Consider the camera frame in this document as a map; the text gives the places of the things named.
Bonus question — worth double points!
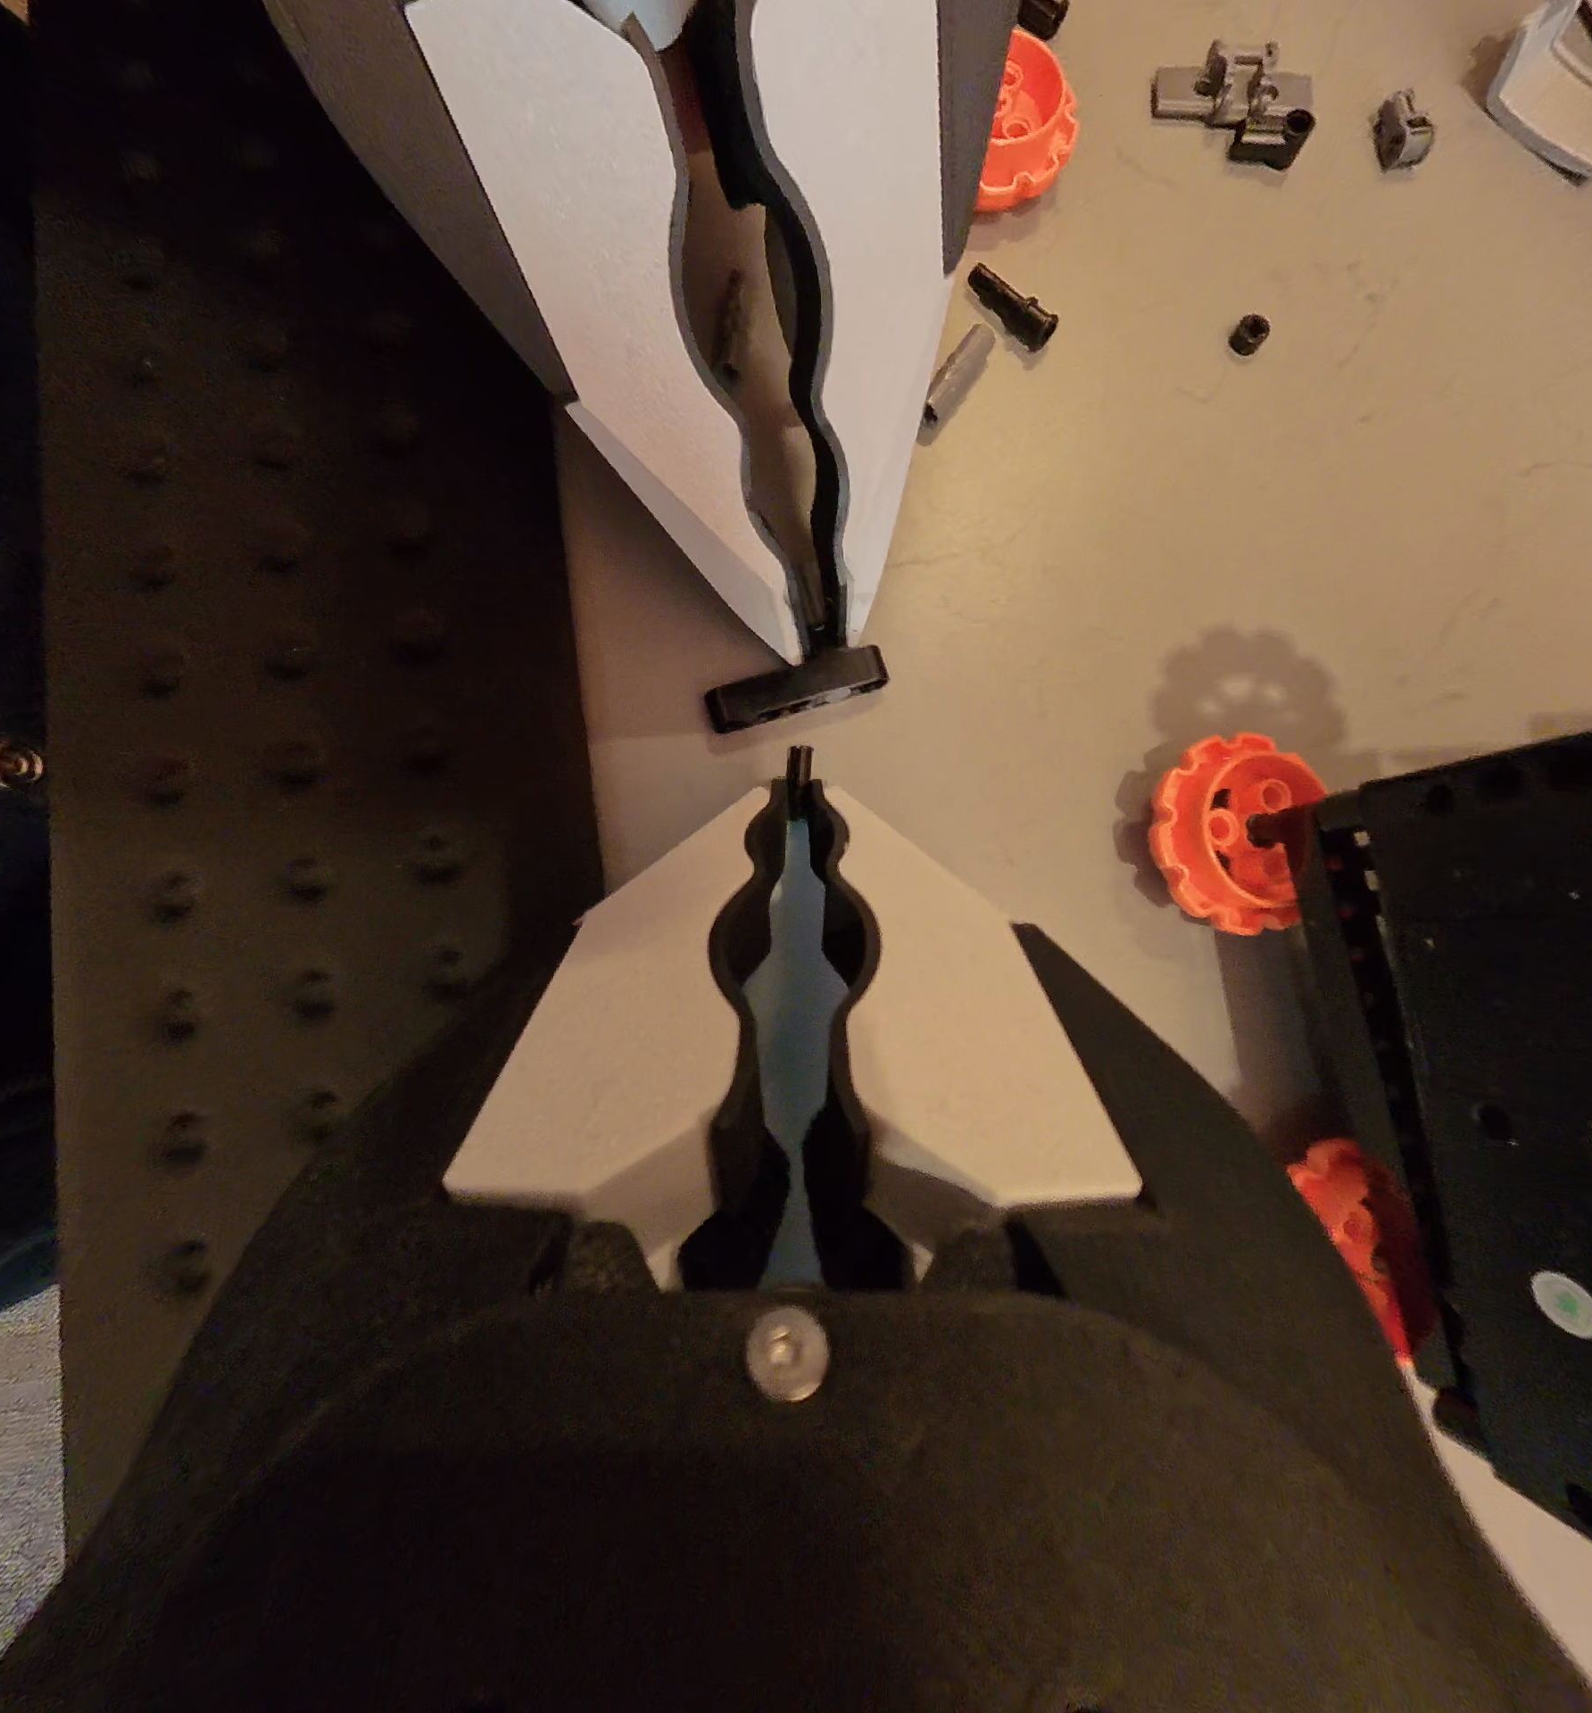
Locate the black perforated beam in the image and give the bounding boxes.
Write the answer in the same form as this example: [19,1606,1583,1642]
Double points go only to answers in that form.
[705,643,892,739]

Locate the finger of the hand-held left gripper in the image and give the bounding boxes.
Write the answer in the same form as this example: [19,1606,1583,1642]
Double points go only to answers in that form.
[715,0,1017,659]
[260,0,812,659]

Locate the building kit robot model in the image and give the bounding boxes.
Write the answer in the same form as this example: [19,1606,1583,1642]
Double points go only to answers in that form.
[1144,711,1592,1581]

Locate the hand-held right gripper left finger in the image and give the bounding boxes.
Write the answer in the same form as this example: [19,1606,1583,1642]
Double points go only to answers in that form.
[442,786,787,1255]

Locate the scattered small connector pins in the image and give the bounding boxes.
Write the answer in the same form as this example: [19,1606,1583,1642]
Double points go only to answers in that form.
[919,309,1274,430]

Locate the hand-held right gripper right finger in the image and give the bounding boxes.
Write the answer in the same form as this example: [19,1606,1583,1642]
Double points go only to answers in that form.
[810,782,1146,1255]

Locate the small orange gear wheel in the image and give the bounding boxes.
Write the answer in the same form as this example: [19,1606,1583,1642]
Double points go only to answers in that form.
[976,27,1081,216]

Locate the grey panel piece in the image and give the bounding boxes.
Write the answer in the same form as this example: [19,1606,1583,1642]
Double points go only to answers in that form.
[1485,0,1592,184]

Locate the dark perforated tray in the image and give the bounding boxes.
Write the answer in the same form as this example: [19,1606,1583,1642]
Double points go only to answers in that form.
[34,0,598,1555]

